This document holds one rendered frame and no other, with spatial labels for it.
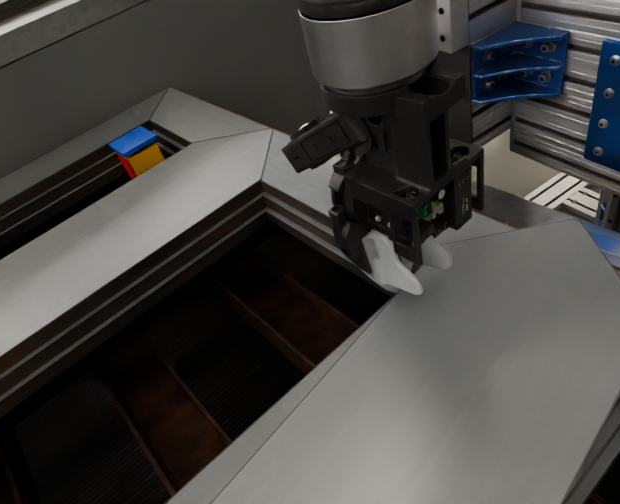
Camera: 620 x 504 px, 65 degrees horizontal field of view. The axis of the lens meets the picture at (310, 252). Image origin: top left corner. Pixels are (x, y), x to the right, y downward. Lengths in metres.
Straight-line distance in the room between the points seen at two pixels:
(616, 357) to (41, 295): 0.57
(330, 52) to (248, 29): 0.86
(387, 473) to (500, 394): 0.10
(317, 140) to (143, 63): 0.70
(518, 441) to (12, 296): 0.55
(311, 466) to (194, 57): 0.86
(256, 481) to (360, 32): 0.30
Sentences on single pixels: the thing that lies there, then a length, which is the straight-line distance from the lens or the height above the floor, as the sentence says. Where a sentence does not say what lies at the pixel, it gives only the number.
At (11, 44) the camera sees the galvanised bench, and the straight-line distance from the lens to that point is 0.97.
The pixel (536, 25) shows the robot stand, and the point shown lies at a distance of 0.81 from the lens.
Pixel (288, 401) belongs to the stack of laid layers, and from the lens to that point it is 0.40.
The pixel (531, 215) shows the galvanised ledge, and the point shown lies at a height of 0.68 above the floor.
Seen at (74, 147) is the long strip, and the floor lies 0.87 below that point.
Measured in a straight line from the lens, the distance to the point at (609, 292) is 0.45.
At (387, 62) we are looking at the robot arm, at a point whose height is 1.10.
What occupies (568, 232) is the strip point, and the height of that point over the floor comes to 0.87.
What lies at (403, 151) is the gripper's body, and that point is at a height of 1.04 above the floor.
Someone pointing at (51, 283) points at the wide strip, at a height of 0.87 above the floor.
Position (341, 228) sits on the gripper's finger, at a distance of 0.36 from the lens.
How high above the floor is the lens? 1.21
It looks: 42 degrees down
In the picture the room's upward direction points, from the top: 18 degrees counter-clockwise
